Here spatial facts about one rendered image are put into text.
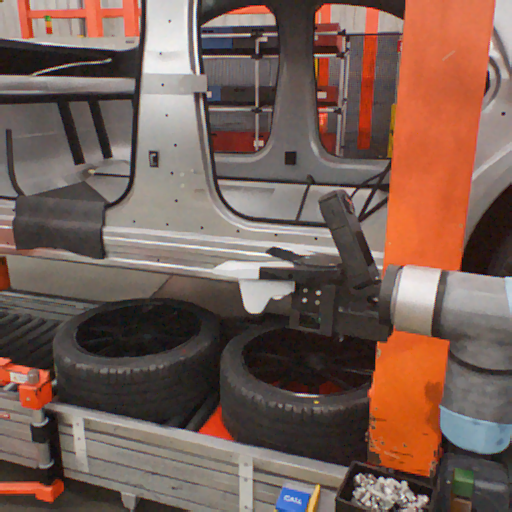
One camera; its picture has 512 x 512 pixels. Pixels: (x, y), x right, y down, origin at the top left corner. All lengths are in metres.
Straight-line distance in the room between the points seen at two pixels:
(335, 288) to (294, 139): 2.96
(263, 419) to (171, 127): 1.04
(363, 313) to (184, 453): 1.24
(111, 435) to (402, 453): 0.95
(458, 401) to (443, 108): 0.67
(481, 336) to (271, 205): 2.10
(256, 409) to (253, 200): 1.25
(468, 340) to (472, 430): 0.10
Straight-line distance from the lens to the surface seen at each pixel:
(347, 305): 0.61
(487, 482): 1.69
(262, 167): 3.60
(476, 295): 0.57
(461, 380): 0.60
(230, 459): 1.70
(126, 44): 5.75
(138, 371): 1.89
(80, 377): 1.99
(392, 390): 1.33
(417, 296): 0.57
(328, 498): 1.46
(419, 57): 1.13
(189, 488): 1.84
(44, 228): 2.28
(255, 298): 0.60
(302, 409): 1.66
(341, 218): 0.58
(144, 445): 1.82
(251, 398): 1.71
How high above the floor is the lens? 1.44
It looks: 18 degrees down
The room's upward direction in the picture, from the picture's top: straight up
